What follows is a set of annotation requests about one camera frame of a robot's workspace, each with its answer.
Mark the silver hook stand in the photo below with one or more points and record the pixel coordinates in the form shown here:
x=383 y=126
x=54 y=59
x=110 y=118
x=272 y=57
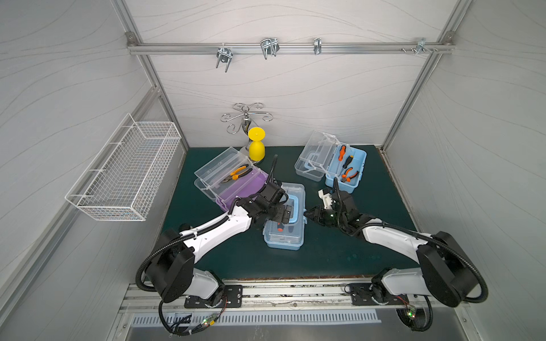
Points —
x=245 y=117

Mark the metal double hook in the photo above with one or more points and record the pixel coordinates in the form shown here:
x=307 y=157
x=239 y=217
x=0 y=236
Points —
x=269 y=46

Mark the black handled screwdriver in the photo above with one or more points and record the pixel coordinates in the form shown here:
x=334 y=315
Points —
x=347 y=162

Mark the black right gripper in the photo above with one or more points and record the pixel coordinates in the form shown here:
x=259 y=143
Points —
x=321 y=215

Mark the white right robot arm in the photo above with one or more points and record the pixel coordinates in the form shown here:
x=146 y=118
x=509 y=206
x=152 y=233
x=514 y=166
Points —
x=443 y=270

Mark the small blue toolbox clear lid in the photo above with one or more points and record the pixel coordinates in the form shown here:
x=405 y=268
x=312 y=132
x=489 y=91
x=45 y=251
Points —
x=319 y=161

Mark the large blue toolbox clear lid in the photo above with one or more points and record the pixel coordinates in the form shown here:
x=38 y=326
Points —
x=289 y=233

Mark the purple toolbox clear lid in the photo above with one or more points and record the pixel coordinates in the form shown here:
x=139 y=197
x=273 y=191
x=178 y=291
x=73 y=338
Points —
x=209 y=177

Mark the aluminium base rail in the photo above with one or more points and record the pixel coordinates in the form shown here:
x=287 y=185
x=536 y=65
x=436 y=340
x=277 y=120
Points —
x=285 y=294

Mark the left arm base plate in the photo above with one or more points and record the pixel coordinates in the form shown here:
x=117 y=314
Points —
x=230 y=296

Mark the small orange pliers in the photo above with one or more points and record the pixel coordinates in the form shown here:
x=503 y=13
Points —
x=349 y=174

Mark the metal bracket hook right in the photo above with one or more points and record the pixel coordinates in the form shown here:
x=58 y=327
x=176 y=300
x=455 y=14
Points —
x=421 y=47

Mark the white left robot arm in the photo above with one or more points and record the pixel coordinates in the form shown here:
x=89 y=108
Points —
x=170 y=268

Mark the white wire basket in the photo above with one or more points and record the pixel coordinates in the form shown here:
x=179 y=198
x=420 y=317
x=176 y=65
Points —
x=122 y=181

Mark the orange black pliers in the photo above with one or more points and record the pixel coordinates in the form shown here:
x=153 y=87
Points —
x=240 y=172

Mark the yellow plastic goblet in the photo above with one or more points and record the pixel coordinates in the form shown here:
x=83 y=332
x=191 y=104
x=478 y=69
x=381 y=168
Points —
x=256 y=149

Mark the orange handled screwdriver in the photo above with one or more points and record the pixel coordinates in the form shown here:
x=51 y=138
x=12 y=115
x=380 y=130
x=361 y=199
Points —
x=342 y=153

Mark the aluminium cross rail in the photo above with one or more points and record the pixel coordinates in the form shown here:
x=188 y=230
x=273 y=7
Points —
x=306 y=48

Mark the small metal hook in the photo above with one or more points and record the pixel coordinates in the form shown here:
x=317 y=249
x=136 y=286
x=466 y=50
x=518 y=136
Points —
x=317 y=46

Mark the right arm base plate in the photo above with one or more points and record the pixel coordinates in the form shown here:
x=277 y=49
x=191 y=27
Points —
x=364 y=294

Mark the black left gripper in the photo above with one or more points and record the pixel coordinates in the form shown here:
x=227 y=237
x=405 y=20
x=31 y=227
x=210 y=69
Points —
x=281 y=213

